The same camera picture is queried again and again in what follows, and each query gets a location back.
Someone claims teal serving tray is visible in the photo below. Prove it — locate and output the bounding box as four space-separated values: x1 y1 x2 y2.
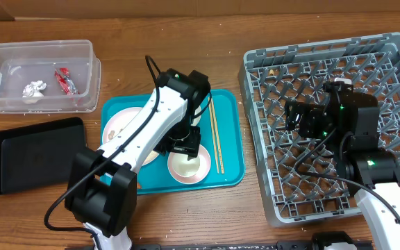
101 89 245 195

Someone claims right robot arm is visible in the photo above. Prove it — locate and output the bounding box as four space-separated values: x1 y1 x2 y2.
284 78 400 249

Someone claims white bowl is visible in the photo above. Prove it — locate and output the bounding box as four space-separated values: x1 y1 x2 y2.
191 106 201 126

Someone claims peanut shells pile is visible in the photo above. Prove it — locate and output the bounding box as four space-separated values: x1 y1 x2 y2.
108 129 122 140

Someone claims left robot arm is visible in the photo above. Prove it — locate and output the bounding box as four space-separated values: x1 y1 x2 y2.
65 69 211 249

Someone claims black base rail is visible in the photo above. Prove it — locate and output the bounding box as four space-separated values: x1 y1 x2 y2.
132 231 374 250

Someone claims clear plastic bin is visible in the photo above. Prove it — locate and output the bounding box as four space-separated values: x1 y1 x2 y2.
0 40 101 113

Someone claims pink bowl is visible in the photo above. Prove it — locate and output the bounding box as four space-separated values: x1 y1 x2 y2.
167 145 211 185

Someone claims red snack wrapper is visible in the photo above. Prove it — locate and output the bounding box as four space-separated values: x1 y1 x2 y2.
55 67 79 95

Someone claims grey dishwasher rack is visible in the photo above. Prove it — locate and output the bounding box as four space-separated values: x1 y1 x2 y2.
238 33 400 227

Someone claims black plastic tray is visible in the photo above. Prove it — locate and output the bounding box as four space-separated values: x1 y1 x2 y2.
0 117 86 195

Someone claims white tissue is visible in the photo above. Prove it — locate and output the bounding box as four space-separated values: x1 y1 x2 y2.
22 81 47 104

